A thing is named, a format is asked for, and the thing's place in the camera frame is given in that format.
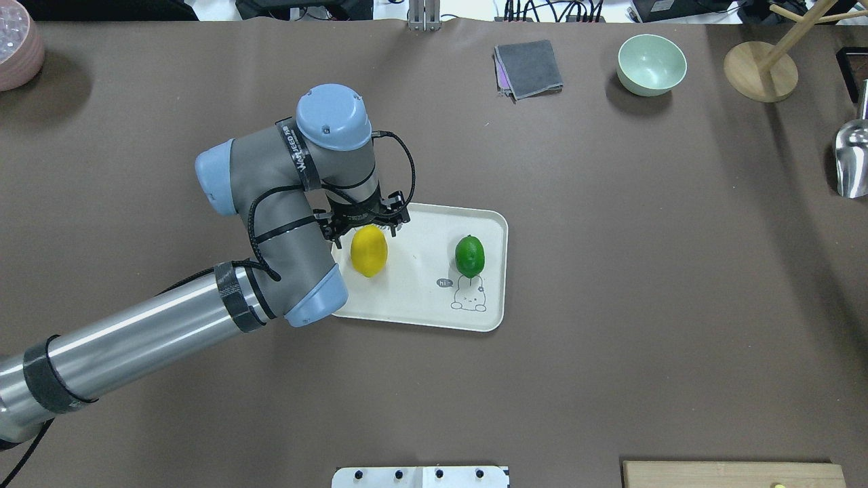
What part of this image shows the pink bowl with ice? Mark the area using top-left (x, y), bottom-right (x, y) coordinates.
top-left (1, 1), bottom-right (45, 92)

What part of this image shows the green lime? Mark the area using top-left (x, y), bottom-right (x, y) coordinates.
top-left (454, 235), bottom-right (486, 279)

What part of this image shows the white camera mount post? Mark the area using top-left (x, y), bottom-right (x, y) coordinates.
top-left (331, 464), bottom-right (511, 487)

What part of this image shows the metal scoop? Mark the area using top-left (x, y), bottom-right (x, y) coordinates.
top-left (835, 80), bottom-right (867, 199)

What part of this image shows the cream rabbit tray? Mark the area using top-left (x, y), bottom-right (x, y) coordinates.
top-left (332, 203), bottom-right (509, 333)

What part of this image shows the mint green bowl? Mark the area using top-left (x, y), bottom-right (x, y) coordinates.
top-left (616, 34), bottom-right (688, 97)

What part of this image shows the yellow lemon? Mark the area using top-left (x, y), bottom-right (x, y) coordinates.
top-left (350, 225), bottom-right (389, 278)

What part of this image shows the dark tray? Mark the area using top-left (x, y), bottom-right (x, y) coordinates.
top-left (835, 46), bottom-right (867, 103)

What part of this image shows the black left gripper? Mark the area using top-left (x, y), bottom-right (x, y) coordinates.
top-left (315, 190), bottom-right (410, 249)

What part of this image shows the wooden stand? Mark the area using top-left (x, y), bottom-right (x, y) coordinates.
top-left (724, 1), bottom-right (867, 103)

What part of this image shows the grey folded cloth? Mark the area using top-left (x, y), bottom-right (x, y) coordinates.
top-left (493, 39), bottom-right (564, 101)

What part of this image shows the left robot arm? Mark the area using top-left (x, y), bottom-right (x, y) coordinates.
top-left (1, 83), bottom-right (410, 450)

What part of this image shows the wooden cutting board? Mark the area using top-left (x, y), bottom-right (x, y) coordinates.
top-left (623, 460), bottom-right (847, 487)

